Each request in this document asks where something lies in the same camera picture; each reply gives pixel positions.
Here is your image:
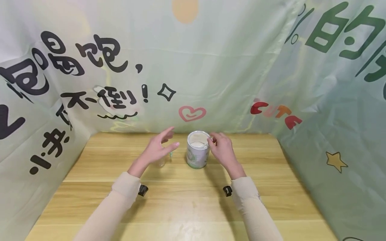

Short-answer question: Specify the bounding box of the person's left hand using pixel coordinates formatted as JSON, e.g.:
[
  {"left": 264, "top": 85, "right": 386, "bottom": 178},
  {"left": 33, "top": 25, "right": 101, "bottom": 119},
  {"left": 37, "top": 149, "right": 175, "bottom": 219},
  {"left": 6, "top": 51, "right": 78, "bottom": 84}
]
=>
[{"left": 139, "top": 127, "right": 181, "bottom": 168}]

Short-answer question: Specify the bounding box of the clear glass bottle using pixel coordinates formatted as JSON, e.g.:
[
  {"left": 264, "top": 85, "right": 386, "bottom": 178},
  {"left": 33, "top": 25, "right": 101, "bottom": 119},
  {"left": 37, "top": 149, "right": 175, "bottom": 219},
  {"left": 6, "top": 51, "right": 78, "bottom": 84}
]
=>
[{"left": 155, "top": 151, "right": 174, "bottom": 168}]

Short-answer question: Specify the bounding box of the person's left forearm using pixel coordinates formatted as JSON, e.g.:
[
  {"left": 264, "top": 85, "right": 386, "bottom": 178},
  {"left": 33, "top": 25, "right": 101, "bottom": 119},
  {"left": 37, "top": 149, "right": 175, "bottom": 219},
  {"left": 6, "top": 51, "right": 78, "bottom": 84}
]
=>
[{"left": 73, "top": 159, "right": 148, "bottom": 241}]

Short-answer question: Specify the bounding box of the white round tin can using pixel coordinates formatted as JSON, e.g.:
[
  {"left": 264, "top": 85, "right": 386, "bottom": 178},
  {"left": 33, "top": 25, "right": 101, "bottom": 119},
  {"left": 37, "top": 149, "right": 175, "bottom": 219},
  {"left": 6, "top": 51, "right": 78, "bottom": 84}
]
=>
[{"left": 186, "top": 130, "right": 211, "bottom": 169}]

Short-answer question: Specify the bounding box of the person's right forearm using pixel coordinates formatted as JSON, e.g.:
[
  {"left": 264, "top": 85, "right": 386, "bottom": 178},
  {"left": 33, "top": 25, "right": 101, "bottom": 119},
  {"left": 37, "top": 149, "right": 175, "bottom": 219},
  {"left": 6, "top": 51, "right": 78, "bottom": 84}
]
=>
[{"left": 228, "top": 167, "right": 284, "bottom": 241}]

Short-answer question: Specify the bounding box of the person's right hand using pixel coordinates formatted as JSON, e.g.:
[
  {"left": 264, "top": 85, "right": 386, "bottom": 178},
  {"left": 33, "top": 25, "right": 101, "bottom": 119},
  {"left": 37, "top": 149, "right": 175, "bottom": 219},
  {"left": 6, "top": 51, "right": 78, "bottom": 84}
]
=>
[{"left": 207, "top": 132, "right": 244, "bottom": 173}]

